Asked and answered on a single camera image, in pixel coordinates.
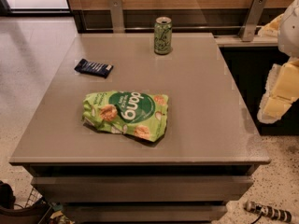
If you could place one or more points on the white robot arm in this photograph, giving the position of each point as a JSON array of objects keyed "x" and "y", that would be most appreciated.
[{"x": 288, "y": 32}]

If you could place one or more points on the horizontal metal rail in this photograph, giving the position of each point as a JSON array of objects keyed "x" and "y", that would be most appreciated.
[{"x": 181, "y": 29}]

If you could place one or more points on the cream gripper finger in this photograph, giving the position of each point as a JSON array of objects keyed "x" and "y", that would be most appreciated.
[
  {"x": 281, "y": 91},
  {"x": 271, "y": 28}
]

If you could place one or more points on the black white striped cylinder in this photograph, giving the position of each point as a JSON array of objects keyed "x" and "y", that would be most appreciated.
[{"x": 271, "y": 212}]

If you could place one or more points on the green soda can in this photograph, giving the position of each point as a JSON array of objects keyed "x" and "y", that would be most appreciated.
[{"x": 162, "y": 35}]

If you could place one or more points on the right metal bracket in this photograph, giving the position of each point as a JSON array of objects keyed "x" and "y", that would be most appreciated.
[{"x": 248, "y": 29}]

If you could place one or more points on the metal bracket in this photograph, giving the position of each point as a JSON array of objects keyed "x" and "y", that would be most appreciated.
[
  {"x": 116, "y": 14},
  {"x": 248, "y": 29}
]

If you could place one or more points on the left metal bracket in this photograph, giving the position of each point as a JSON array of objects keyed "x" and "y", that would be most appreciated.
[{"x": 116, "y": 14}]

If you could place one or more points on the grey table with drawers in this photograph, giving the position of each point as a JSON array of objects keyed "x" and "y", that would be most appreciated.
[{"x": 123, "y": 135}]

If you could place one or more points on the green dang chips bag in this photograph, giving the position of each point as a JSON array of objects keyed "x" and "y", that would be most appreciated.
[{"x": 141, "y": 115}]

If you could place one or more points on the dark blue rxbar wrapper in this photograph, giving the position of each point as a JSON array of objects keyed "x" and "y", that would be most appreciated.
[{"x": 93, "y": 68}]

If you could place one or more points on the dark basket with items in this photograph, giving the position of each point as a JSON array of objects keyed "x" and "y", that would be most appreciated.
[{"x": 37, "y": 213}]

